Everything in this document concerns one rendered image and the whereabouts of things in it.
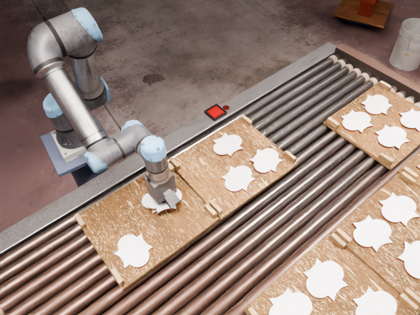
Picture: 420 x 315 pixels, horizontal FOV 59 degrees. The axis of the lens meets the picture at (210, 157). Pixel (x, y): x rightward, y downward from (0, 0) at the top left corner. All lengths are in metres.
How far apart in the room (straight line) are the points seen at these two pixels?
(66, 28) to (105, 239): 0.71
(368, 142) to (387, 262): 0.54
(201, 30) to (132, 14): 0.85
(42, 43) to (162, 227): 0.71
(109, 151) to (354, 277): 0.88
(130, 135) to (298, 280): 0.72
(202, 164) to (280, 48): 2.47
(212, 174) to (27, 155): 1.91
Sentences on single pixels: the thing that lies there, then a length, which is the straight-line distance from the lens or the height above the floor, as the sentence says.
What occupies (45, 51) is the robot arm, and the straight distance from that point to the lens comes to 1.24.
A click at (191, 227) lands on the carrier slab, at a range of 1.35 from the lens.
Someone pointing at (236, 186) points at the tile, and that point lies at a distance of 1.43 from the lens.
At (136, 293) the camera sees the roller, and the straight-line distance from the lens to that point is 1.30.
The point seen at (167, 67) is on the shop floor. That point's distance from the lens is 3.57.
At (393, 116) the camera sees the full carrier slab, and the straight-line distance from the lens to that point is 1.87.
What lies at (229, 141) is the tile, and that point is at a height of 0.95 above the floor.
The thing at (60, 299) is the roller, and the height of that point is 0.92.
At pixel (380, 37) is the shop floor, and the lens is 4.26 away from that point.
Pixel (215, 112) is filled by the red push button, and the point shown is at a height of 0.93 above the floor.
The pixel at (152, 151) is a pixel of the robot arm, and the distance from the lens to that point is 1.12.
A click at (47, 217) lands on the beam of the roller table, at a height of 0.92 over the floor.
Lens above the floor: 2.12
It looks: 51 degrees down
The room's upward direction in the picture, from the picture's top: 1 degrees counter-clockwise
